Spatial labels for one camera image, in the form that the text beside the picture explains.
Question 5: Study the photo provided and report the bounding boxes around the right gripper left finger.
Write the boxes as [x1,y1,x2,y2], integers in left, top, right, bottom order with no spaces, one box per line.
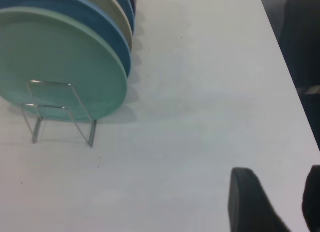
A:
[228,167,298,232]

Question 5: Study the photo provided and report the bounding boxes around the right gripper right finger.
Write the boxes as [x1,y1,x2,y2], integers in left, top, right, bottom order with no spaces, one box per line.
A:
[301,164,320,232]

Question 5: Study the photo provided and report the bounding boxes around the green plate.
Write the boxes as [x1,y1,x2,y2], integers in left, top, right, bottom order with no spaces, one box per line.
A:
[0,6,129,123]

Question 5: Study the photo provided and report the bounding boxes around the blue plate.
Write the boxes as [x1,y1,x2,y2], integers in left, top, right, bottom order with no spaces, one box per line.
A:
[109,0,136,35]
[0,0,132,80]

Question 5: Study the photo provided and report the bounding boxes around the beige plate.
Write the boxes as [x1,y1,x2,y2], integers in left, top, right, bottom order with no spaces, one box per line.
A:
[74,0,134,52]

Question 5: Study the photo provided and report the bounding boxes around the dark chair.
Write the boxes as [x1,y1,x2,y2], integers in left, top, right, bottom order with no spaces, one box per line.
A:
[279,0,320,96]

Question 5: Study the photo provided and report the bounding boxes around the silver wire plate rack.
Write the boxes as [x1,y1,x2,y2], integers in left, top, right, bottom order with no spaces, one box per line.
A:
[20,79,98,148]

